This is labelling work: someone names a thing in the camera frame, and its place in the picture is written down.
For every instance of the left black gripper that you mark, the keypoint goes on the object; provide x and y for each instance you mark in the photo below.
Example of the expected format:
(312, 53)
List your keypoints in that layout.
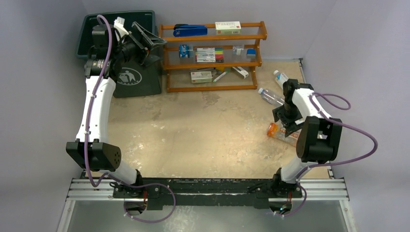
(144, 58)

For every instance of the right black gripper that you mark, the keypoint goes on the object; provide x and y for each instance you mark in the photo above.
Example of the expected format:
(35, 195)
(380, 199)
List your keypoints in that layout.
(288, 117)

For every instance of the orange drink bottle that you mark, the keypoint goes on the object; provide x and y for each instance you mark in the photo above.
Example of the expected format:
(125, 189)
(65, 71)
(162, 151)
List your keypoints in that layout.
(278, 132)

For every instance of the clear bottle white cap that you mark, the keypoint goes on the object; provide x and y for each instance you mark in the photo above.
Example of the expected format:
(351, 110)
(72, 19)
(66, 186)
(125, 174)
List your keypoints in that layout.
(270, 97)

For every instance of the white blue label bottle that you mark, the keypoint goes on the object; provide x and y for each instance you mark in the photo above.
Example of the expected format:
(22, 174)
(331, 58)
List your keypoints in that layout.
(280, 78)

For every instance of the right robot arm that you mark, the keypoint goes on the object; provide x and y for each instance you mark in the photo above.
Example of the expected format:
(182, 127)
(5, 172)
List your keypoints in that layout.
(319, 132)

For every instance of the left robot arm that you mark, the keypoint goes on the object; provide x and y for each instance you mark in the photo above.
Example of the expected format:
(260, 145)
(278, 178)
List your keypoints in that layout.
(113, 46)

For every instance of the dark green trash bin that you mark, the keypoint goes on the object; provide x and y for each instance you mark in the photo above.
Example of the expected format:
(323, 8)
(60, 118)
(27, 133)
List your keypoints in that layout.
(133, 80)

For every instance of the blue white tape dispenser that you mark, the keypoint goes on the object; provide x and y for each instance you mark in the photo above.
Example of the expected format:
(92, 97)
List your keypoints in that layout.
(184, 51)

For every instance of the blue stapler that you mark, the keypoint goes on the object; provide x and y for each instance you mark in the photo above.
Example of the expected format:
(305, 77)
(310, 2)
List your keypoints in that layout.
(187, 30)

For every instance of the pack of coloured markers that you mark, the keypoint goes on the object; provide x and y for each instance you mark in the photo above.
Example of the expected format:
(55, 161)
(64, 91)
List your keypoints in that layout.
(209, 55)

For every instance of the orange wooden shelf rack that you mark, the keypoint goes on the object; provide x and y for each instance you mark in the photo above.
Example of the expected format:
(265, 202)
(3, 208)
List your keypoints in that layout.
(178, 69)

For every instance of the white black small box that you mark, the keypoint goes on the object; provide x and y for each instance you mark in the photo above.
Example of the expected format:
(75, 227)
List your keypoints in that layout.
(242, 72)

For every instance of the green white marker pen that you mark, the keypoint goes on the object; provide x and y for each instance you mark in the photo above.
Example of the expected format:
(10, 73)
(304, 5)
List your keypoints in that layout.
(220, 76)

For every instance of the blue white eraser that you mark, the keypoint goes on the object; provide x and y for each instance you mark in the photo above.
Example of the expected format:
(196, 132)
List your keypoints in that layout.
(251, 53)

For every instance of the clear plastic box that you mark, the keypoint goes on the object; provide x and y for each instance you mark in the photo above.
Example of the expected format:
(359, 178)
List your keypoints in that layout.
(237, 51)

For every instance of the white green box top shelf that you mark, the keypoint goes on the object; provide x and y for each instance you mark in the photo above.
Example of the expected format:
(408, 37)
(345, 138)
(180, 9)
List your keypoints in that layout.
(228, 28)

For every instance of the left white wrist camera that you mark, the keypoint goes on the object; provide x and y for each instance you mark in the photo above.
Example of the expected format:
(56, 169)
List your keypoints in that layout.
(119, 26)

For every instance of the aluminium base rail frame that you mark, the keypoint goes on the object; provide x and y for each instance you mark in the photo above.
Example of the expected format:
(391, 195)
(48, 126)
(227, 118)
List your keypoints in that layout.
(268, 193)

